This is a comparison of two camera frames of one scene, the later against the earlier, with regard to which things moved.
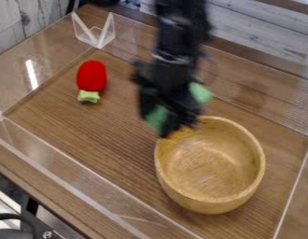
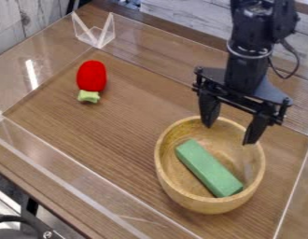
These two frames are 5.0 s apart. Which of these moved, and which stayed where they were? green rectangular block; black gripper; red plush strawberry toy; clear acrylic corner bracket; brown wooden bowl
Moved: green rectangular block; black gripper
Stayed: red plush strawberry toy; clear acrylic corner bracket; brown wooden bowl
